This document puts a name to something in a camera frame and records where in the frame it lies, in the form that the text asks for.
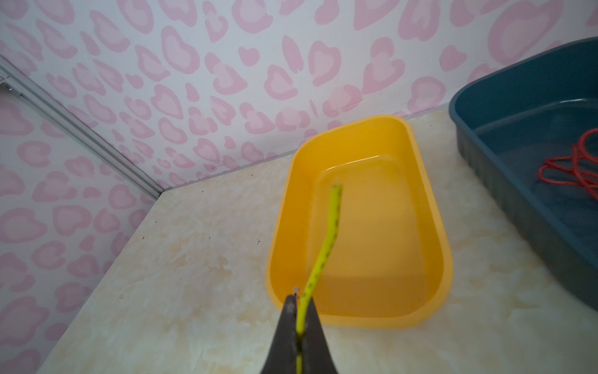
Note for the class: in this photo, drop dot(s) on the yellow plastic tray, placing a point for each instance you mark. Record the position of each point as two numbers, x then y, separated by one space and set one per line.
391 265

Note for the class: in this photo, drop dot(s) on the aluminium corner frame post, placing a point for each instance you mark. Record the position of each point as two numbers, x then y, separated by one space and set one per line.
24 88

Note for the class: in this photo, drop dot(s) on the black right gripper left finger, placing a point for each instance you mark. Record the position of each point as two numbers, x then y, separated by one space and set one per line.
282 355

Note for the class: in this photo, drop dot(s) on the teal plastic tray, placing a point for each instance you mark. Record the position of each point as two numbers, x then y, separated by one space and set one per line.
529 132

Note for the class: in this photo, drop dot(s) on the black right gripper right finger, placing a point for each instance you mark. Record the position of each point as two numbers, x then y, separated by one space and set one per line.
314 351

